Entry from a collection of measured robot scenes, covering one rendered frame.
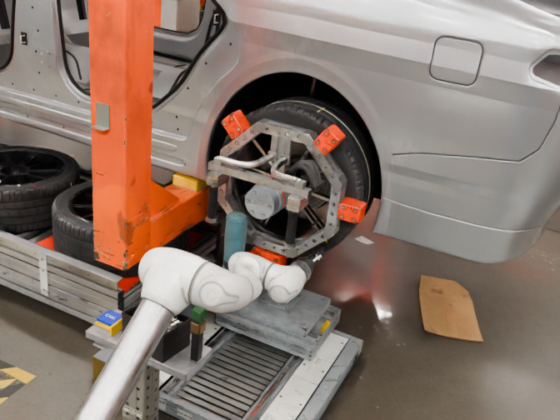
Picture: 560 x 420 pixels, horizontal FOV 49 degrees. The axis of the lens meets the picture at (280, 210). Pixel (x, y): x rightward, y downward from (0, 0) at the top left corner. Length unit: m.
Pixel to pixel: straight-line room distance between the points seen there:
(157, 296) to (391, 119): 1.11
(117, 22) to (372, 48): 0.89
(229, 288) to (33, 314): 1.69
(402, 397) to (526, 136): 1.28
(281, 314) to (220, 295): 1.19
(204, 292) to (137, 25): 0.99
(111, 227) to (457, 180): 1.33
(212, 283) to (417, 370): 1.59
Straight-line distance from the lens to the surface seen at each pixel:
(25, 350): 3.04
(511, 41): 2.24
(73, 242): 2.97
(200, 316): 2.07
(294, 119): 2.47
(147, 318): 1.77
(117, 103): 2.28
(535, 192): 2.38
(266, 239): 2.62
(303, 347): 2.80
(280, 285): 2.21
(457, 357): 3.24
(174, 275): 1.77
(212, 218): 2.42
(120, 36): 2.22
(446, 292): 3.73
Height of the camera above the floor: 1.85
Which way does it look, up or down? 25 degrees down
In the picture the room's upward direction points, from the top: 7 degrees clockwise
